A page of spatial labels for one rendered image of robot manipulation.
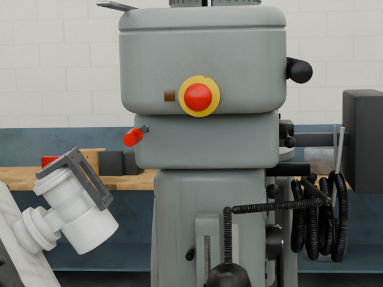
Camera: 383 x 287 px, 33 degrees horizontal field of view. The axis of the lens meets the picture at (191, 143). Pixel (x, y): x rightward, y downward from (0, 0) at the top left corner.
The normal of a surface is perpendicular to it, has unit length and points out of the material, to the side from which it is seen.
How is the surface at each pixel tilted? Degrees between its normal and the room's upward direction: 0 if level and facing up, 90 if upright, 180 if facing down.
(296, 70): 90
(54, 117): 90
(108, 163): 90
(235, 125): 90
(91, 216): 76
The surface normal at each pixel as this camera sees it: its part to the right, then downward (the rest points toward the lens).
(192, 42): -0.09, 0.15
